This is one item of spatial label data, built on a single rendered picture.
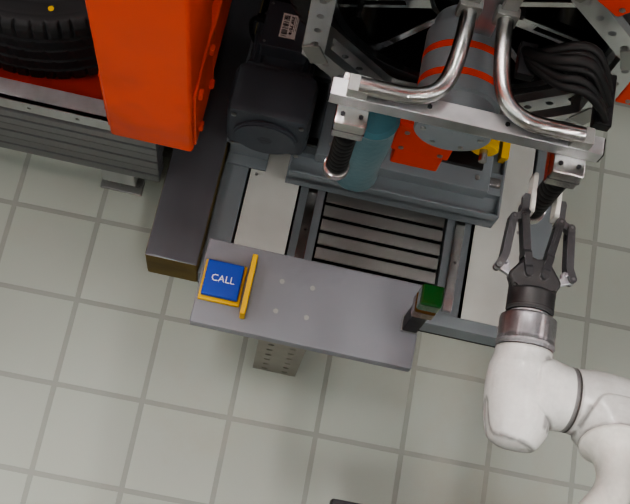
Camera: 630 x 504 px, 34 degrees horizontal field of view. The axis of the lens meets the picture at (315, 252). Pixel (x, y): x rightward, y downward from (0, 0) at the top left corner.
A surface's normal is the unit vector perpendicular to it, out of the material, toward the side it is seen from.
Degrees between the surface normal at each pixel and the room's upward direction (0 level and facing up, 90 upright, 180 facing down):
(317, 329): 0
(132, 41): 90
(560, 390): 8
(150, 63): 90
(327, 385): 0
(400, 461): 0
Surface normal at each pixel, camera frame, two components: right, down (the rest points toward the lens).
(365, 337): 0.10, -0.31
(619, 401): 0.18, -0.58
